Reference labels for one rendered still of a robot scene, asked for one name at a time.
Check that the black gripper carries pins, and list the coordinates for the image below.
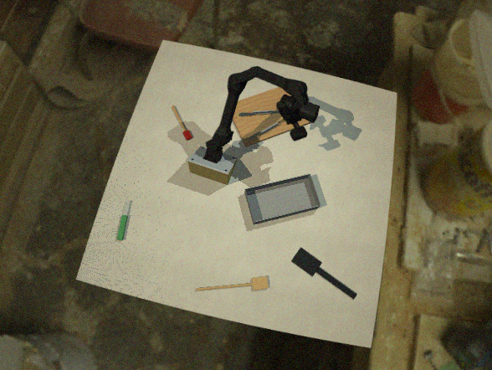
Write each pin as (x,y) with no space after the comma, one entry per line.
(299,132)

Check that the black spatula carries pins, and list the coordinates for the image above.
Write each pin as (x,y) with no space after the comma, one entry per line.
(311,265)

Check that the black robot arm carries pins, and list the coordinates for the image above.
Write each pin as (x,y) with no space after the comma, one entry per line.
(297,103)

